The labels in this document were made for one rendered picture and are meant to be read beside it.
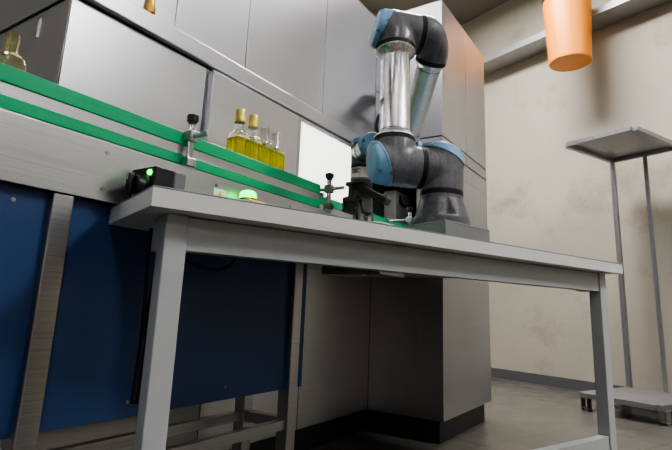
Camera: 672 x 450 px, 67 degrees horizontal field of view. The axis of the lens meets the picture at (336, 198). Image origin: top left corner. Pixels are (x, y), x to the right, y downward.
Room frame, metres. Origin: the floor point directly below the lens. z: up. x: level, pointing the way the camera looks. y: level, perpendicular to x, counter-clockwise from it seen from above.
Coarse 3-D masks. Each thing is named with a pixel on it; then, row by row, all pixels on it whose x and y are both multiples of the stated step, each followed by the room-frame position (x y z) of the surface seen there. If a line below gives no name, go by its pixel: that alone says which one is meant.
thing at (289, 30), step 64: (0, 0) 1.42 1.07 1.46; (64, 0) 1.21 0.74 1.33; (128, 0) 1.29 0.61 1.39; (192, 0) 1.50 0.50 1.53; (256, 0) 1.74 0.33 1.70; (320, 0) 2.09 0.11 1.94; (64, 64) 1.19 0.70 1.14; (128, 64) 1.33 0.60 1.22; (192, 64) 1.52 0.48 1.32; (256, 64) 1.77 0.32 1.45; (320, 64) 2.11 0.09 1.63
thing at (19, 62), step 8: (8, 32) 1.03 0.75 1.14; (16, 32) 1.04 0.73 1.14; (8, 40) 1.03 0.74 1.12; (16, 40) 1.04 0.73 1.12; (8, 48) 1.03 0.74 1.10; (16, 48) 1.04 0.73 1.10; (0, 56) 1.02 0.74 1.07; (8, 56) 1.02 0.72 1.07; (16, 56) 1.04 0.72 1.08; (8, 64) 1.02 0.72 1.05; (16, 64) 1.04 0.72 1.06; (24, 64) 1.05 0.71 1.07
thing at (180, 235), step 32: (160, 224) 0.88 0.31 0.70; (192, 224) 0.89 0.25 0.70; (224, 224) 0.92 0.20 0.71; (160, 256) 0.86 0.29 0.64; (256, 256) 0.97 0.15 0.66; (288, 256) 1.01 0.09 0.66; (320, 256) 1.05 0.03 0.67; (352, 256) 1.10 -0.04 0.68; (384, 256) 1.15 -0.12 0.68; (416, 256) 1.22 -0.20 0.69; (448, 256) 1.28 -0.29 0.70; (160, 288) 0.86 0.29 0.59; (576, 288) 1.64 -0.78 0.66; (160, 320) 0.86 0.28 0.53; (160, 352) 0.86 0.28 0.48; (608, 352) 1.73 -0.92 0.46; (160, 384) 0.87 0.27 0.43; (608, 384) 1.72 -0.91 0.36; (160, 416) 0.87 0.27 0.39; (608, 416) 1.72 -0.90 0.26; (160, 448) 0.87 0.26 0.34; (544, 448) 1.54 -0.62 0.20; (576, 448) 1.61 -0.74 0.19; (608, 448) 1.72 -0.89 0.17
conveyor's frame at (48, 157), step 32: (0, 128) 0.82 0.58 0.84; (32, 128) 0.87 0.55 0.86; (64, 128) 0.92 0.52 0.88; (0, 160) 0.83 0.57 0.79; (32, 160) 0.87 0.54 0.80; (64, 160) 0.92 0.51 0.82; (96, 160) 0.97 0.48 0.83; (128, 160) 1.03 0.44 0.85; (160, 160) 1.10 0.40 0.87; (64, 192) 0.93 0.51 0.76; (96, 192) 0.98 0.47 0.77; (224, 192) 1.26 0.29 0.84; (256, 192) 1.36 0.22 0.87
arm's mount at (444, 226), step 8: (416, 224) 1.30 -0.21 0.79; (424, 224) 1.28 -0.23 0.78; (432, 224) 1.26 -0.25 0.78; (440, 224) 1.24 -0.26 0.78; (448, 224) 1.23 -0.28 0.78; (456, 224) 1.25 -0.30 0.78; (464, 224) 1.27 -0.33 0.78; (440, 232) 1.24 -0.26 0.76; (448, 232) 1.23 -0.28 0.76; (456, 232) 1.25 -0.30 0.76; (464, 232) 1.27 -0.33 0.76; (472, 232) 1.28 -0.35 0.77; (480, 232) 1.30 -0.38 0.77; (488, 232) 1.32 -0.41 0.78; (488, 240) 1.32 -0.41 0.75
